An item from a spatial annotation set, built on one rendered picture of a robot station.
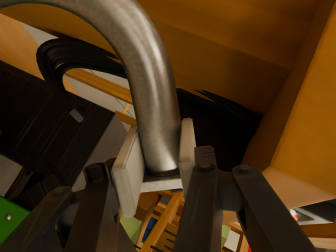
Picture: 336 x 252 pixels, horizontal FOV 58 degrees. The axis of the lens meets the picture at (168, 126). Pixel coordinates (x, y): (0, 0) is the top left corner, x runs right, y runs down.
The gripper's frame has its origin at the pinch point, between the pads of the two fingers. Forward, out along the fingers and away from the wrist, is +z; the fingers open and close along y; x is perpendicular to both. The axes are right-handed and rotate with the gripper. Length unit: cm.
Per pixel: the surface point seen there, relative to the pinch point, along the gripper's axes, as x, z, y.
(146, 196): -190, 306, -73
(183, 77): 0.9, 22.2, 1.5
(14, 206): -17.0, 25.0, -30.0
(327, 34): 5.8, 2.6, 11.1
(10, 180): -31, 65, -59
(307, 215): -15.9, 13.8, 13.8
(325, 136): 0.9, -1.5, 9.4
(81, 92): -42, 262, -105
